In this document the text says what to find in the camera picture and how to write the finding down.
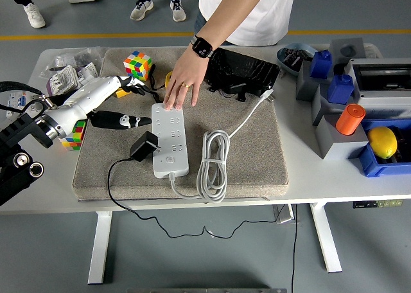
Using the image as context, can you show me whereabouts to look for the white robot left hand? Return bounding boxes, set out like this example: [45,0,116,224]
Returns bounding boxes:
[44,75,153,136]

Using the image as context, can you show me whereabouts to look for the person's left hand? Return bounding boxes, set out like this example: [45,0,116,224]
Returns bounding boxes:
[163,47,211,111]

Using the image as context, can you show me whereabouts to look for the black plug adapter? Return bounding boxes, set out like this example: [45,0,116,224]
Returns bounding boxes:
[129,130,159,162]

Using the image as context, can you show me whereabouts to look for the thin black cord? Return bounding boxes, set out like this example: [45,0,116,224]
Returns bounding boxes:
[107,157,286,240]

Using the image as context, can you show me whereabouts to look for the white power strip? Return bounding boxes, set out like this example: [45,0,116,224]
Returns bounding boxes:
[150,102,190,179]

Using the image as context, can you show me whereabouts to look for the black smartwatch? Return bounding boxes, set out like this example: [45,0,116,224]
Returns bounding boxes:
[189,35,215,60]

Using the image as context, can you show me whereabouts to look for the small colourful puzzle cube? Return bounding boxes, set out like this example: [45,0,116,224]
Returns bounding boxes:
[58,119,88,152]

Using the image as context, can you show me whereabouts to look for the clear plastic bag of parts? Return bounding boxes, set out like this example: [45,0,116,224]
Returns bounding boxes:
[40,47,107,78]

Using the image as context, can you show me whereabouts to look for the large colourful puzzle cube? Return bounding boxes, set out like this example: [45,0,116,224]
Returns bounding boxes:
[123,50,153,82]

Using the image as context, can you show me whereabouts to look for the black glossy pouch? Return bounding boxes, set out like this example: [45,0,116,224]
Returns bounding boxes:
[205,48,280,102]

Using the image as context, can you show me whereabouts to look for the person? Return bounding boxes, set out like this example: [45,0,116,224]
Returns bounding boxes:
[6,0,102,30]
[193,0,297,47]
[130,0,187,22]

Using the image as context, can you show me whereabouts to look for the white circuit breaker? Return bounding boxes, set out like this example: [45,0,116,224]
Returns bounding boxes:
[6,92,30,119]

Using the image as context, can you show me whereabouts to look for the blue-grey bowl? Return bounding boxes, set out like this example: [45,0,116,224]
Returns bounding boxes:
[276,42,319,77]

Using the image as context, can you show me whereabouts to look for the grey-brown mat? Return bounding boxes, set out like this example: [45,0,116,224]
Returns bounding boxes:
[72,46,290,201]

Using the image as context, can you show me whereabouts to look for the dark small parts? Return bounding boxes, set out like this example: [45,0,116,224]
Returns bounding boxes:
[283,48,317,73]

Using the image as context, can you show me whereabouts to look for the grey block holder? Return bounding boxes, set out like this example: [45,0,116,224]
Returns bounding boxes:
[311,84,349,127]
[315,112,370,161]
[295,60,335,102]

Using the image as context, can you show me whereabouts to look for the blue bottle-shaped block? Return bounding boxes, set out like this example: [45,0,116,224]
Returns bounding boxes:
[327,73,354,105]
[309,49,333,80]

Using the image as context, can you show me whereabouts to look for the white table leg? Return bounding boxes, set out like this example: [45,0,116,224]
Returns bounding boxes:
[87,211,113,285]
[310,202,343,274]

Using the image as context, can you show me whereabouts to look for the orange cylinder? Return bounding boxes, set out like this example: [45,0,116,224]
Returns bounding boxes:
[335,103,367,136]

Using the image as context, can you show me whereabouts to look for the silver metal box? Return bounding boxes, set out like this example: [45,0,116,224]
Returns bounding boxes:
[274,204,295,225]

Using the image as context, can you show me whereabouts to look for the beige fabric item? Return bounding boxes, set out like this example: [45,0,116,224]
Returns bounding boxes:
[364,42,383,60]

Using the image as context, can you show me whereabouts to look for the grey electrical distribution box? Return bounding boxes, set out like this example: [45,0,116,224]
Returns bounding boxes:
[345,57,411,120]

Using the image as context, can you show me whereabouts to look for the yellow lemon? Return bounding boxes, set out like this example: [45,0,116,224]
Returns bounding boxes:
[367,127,399,160]

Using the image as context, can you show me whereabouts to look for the blue plastic bin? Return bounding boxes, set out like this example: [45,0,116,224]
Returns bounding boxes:
[348,118,411,179]

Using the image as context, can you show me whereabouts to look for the black ribbed item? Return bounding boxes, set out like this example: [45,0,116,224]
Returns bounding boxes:
[393,127,411,164]

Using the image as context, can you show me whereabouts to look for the black table control panel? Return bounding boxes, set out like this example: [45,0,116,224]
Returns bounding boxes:
[353,199,404,209]

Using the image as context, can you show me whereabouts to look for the white wall socket panel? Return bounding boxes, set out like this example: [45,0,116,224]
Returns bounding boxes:
[75,62,99,85]
[48,64,80,93]

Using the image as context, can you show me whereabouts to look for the black wrist strap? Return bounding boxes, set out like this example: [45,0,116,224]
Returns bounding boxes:
[148,63,167,91]
[141,87,163,103]

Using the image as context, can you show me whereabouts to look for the white power strip cable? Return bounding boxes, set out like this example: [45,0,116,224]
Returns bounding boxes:
[168,87,276,204]

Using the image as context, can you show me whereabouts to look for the black hanging cable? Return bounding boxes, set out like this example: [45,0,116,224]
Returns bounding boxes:
[290,204,299,293]

